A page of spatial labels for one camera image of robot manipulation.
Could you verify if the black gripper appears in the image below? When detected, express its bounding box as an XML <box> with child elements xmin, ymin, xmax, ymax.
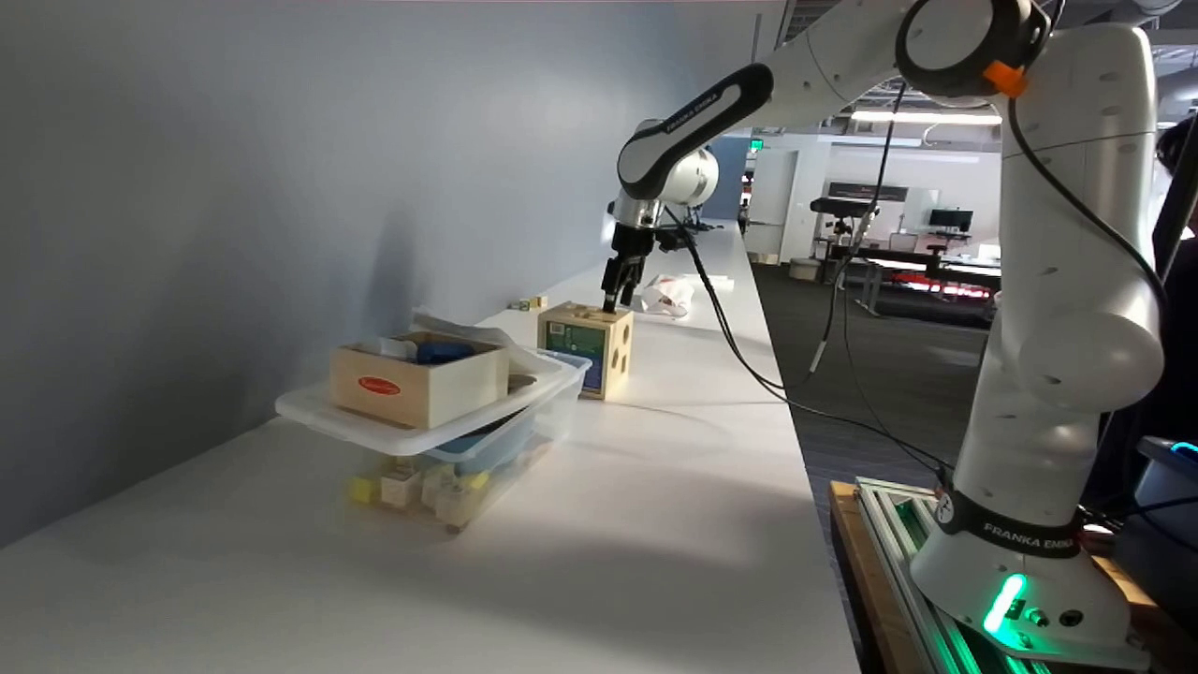
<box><xmin>604</xmin><ymin>220</ymin><xmax>654</xmax><ymax>313</ymax></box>

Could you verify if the black cable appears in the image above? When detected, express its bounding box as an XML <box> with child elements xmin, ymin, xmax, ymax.
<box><xmin>805</xmin><ymin>72</ymin><xmax>914</xmax><ymax>380</ymax></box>
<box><xmin>652</xmin><ymin>202</ymin><xmax>959</xmax><ymax>489</ymax></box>

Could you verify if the white crumpled plastic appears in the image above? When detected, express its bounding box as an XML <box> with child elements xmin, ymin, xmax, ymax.
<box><xmin>649</xmin><ymin>272</ymin><xmax>714</xmax><ymax>323</ymax></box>

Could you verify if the clear plastic storage container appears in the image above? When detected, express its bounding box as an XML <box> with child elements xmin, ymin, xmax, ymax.
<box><xmin>348</xmin><ymin>352</ymin><xmax>589</xmax><ymax>539</ymax></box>

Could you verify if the cream toy block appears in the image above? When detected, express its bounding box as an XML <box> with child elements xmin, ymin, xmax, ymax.
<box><xmin>423</xmin><ymin>459</ymin><xmax>493</xmax><ymax>532</ymax></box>
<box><xmin>377</xmin><ymin>459</ymin><xmax>427</xmax><ymax>513</ymax></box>

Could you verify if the ceiling light strip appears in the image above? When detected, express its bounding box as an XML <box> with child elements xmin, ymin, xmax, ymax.
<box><xmin>848</xmin><ymin>105</ymin><xmax>1006</xmax><ymax>127</ymax></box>

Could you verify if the black monitor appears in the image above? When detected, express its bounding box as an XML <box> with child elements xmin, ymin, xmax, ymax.
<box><xmin>929</xmin><ymin>206</ymin><xmax>976</xmax><ymax>241</ymax></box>

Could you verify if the blue toy piece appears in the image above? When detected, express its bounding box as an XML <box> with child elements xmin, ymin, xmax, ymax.
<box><xmin>410</xmin><ymin>337</ymin><xmax>468</xmax><ymax>366</ymax></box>

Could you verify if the black background table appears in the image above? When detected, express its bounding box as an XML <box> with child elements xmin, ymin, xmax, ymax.
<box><xmin>805</xmin><ymin>185</ymin><xmax>904</xmax><ymax>255</ymax></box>

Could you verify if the dark blue bin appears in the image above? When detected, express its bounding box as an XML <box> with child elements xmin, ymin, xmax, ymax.
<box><xmin>1132</xmin><ymin>429</ymin><xmax>1198</xmax><ymax>604</ymax></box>

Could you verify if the wooden shape sorter toy box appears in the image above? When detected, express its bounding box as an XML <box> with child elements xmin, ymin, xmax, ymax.
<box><xmin>537</xmin><ymin>301</ymin><xmax>637</xmax><ymax>404</ymax></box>

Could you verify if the long table with red edge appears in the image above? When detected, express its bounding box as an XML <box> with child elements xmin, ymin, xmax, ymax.
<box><xmin>829</xmin><ymin>241</ymin><xmax>1006</xmax><ymax>330</ymax></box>

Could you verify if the white toy piece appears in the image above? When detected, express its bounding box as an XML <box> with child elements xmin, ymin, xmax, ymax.
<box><xmin>366</xmin><ymin>330</ymin><xmax>418</xmax><ymax>362</ymax></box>

